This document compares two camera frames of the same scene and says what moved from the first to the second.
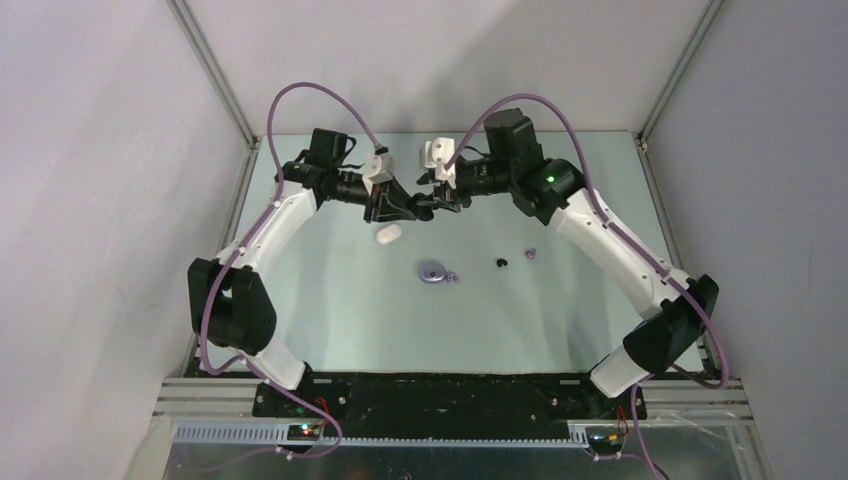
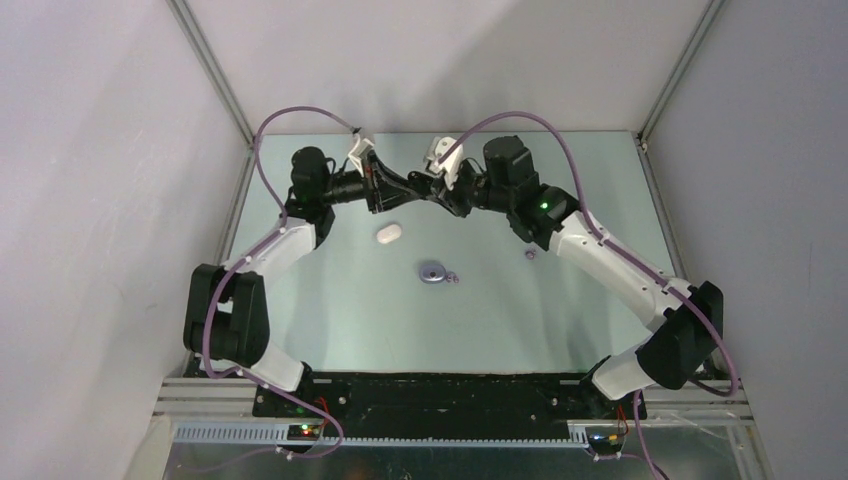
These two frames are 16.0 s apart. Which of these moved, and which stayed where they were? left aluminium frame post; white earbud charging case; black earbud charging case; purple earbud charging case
Moved: black earbud charging case
Stayed: left aluminium frame post; purple earbud charging case; white earbud charging case
